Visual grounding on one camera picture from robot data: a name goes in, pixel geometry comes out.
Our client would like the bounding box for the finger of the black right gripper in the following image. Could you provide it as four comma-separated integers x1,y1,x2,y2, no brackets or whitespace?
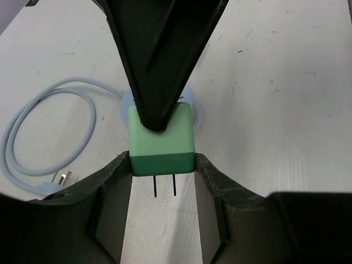
96,0,227,131

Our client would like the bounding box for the green plug adapter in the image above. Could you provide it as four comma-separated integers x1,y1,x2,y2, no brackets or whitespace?
128,102,195,197

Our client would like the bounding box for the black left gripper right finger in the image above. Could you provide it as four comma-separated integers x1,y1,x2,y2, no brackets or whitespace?
194,154,351,263

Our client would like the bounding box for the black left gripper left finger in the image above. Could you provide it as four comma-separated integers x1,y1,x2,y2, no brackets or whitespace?
1,151,131,263

